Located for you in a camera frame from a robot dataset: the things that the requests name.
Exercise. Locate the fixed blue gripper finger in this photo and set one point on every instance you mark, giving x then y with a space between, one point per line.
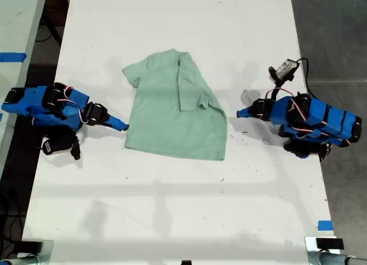
246 110
117 120

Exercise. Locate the silver metal bracket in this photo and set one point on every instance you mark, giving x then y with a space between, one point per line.
311 252
47 255

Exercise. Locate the small black box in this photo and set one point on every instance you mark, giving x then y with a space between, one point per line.
329 243

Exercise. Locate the pale green T-shirt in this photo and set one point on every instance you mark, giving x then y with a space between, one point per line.
172 124

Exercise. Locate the short blue tape square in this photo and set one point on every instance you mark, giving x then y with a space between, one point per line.
325 225

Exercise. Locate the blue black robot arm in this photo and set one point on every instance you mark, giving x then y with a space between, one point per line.
324 118
31 104

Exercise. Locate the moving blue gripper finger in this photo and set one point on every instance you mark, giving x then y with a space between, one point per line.
246 116
116 127

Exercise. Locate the black camera stalk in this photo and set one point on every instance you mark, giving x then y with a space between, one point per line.
275 90
76 148

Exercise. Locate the tiny black box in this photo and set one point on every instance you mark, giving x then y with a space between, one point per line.
186 262

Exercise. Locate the long blue tape strip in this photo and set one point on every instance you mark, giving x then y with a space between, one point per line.
13 56

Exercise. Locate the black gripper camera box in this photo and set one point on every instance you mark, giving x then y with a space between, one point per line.
56 145
284 69

